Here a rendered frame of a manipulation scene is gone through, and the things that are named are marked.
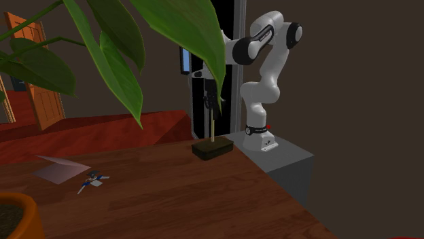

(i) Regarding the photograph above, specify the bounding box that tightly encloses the green plant in orange pot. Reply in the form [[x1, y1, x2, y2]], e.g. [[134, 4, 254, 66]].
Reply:
[[0, 0, 228, 239]]

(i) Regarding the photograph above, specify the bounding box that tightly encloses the small blue white toy plane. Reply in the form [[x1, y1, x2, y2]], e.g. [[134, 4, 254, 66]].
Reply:
[[76, 170, 111, 196]]

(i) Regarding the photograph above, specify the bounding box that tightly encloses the orange wooden door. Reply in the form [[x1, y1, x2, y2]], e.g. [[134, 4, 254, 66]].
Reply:
[[3, 12, 67, 131]]

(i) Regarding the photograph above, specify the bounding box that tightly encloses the thin tan wooden stick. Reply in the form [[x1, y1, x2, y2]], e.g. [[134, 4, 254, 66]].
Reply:
[[210, 107, 216, 143]]

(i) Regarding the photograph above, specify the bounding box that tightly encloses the red sofa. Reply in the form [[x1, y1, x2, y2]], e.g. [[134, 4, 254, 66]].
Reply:
[[0, 109, 195, 165]]

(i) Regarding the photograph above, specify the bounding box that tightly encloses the black framed blue panel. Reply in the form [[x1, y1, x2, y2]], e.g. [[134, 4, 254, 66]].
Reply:
[[179, 45, 192, 76]]

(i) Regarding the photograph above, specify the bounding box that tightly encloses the dark green flat box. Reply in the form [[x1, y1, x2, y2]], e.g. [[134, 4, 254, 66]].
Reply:
[[191, 136, 235, 162]]

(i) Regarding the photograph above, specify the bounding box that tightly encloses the dark doorway with grey frame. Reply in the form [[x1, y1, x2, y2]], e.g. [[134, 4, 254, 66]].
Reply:
[[188, 0, 248, 140]]

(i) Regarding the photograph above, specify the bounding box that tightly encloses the brown wooden table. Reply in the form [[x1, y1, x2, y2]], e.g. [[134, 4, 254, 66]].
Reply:
[[0, 136, 339, 239]]

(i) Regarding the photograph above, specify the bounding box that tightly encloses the pale pink folded card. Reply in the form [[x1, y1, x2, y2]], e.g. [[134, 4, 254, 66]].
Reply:
[[31, 153, 92, 185]]

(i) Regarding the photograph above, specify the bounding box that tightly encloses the grey robot stand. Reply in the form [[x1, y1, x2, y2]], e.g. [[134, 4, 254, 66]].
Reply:
[[224, 130, 315, 208]]

